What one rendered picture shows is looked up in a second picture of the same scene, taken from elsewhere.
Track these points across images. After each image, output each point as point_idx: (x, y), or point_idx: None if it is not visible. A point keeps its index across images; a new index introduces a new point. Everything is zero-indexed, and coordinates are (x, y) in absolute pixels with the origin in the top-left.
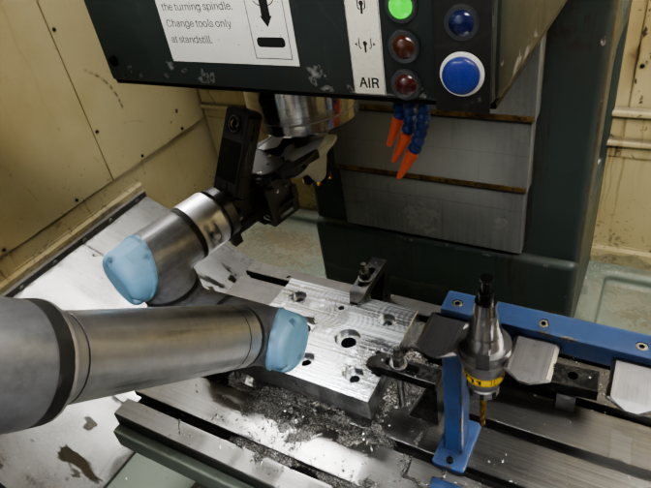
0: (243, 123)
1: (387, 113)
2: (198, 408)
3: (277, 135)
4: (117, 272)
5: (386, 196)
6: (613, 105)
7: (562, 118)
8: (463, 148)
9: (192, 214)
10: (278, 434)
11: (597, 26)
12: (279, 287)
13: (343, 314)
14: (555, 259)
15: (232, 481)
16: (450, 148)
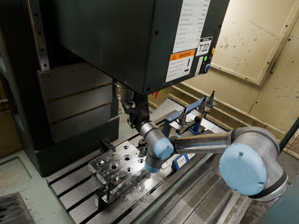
0: (146, 98)
1: (71, 96)
2: (114, 216)
3: None
4: (171, 147)
5: (70, 125)
6: None
7: None
8: (95, 97)
9: (156, 126)
10: (139, 193)
11: None
12: (71, 174)
13: (116, 154)
14: (115, 117)
15: (145, 214)
16: (92, 98)
